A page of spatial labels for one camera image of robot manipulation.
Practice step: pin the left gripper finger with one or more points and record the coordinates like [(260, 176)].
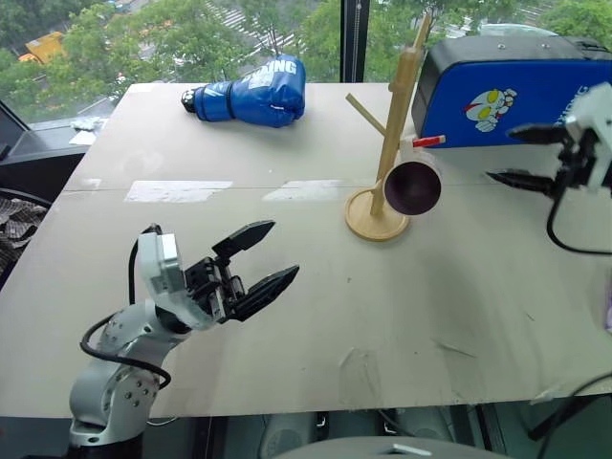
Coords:
[(246, 235), (270, 289)]

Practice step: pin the crumpled white tissue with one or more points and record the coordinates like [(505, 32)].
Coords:
[(88, 123)]

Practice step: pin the plaid cloth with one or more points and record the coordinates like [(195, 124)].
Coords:
[(16, 225)]

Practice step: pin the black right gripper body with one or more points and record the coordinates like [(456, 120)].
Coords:
[(581, 162)]

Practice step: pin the blue boxing glove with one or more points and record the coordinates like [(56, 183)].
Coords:
[(258, 95)]

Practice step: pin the purple object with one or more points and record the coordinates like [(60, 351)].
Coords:
[(608, 308)]

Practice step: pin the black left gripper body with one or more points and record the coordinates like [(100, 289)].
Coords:
[(215, 287)]

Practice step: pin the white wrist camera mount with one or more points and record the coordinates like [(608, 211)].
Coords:
[(162, 268), (590, 107)]

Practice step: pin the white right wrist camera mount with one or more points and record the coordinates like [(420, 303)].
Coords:
[(590, 107)]

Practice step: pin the black side furniture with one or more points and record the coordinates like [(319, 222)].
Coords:
[(38, 158)]

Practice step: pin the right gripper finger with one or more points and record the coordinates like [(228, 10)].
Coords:
[(526, 181), (538, 133)]

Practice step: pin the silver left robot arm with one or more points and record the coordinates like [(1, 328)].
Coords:
[(119, 382)]

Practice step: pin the blue cartoon print bag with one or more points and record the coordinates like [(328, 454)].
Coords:
[(526, 86)]

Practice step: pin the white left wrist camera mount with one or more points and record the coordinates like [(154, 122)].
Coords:
[(162, 268)]

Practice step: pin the dark window frame post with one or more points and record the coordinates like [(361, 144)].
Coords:
[(356, 38)]

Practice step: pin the grey rounded robot body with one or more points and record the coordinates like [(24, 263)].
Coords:
[(382, 450)]

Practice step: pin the white tape patch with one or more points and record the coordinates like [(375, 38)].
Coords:
[(177, 191)]

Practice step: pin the wooden mug tree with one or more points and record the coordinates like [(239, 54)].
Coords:
[(394, 129)]

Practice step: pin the white mug purple inside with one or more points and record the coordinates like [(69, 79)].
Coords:
[(411, 191)]

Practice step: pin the white paper sheet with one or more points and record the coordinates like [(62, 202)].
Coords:
[(82, 137)]

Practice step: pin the yellow truck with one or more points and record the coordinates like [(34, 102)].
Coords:
[(43, 47)]

